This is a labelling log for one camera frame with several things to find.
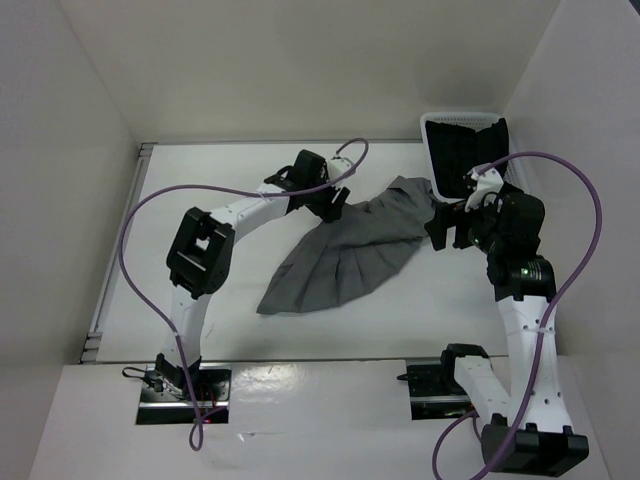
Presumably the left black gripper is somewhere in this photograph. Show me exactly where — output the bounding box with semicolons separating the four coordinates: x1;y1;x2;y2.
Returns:
305;170;350;224

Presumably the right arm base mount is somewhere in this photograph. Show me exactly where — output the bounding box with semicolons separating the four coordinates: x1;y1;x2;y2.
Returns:
397;359;472;421

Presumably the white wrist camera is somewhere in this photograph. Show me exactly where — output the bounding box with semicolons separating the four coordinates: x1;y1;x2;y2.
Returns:
326;156;355;187
464;166;504;213

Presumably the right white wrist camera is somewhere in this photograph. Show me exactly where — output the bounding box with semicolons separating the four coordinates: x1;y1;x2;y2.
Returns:
464;166;504;213

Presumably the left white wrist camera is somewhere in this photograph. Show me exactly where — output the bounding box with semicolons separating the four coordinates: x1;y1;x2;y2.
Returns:
326;156;355;187

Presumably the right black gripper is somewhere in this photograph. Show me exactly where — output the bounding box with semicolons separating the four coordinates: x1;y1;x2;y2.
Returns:
424;190;507;255

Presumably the black skirt in basket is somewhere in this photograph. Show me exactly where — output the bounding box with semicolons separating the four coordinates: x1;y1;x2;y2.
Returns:
425;118;509;199

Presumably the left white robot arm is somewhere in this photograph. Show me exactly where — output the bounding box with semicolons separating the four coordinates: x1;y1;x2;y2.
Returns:
155;149;352;400

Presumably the grey pleated skirt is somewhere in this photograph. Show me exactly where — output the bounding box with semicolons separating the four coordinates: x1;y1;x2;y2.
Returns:
256;176;435;315

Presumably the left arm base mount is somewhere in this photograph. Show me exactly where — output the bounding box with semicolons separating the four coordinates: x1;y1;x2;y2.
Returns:
122;363;235;426

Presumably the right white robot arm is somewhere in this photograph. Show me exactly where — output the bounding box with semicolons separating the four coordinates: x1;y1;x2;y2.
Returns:
425;187;589;478

